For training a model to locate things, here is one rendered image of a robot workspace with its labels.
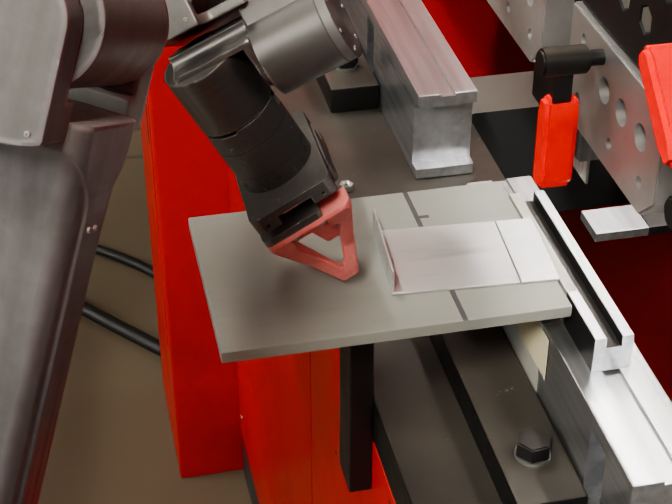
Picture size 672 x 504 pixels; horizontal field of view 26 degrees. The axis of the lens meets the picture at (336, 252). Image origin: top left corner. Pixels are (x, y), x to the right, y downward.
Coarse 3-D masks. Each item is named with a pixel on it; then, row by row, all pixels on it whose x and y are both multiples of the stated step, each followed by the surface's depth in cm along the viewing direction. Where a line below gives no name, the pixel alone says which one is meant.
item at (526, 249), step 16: (496, 224) 117; (512, 224) 116; (528, 224) 116; (512, 240) 115; (528, 240) 115; (512, 256) 113; (528, 256) 113; (544, 256) 113; (528, 272) 111; (544, 272) 111
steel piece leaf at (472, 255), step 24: (384, 240) 111; (408, 240) 115; (432, 240) 115; (456, 240) 115; (480, 240) 115; (384, 264) 111; (408, 264) 112; (432, 264) 112; (456, 264) 112; (480, 264) 112; (504, 264) 112; (408, 288) 109; (432, 288) 109; (456, 288) 109
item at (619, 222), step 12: (588, 216) 117; (600, 216) 117; (612, 216) 117; (624, 216) 117; (636, 216) 117; (648, 216) 117; (660, 216) 117; (588, 228) 116; (600, 228) 115; (612, 228) 115; (624, 228) 115; (636, 228) 115; (648, 228) 116; (660, 228) 116; (600, 240) 115
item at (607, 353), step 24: (552, 216) 118; (552, 240) 117; (576, 264) 113; (576, 288) 110; (600, 288) 110; (576, 312) 108; (600, 312) 109; (576, 336) 108; (600, 336) 105; (624, 336) 105; (600, 360) 106; (624, 360) 106
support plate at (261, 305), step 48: (432, 192) 121; (480, 192) 121; (192, 240) 116; (240, 240) 115; (336, 240) 115; (240, 288) 110; (288, 288) 110; (336, 288) 110; (384, 288) 110; (480, 288) 110; (528, 288) 110; (240, 336) 105; (288, 336) 105; (336, 336) 105; (384, 336) 106
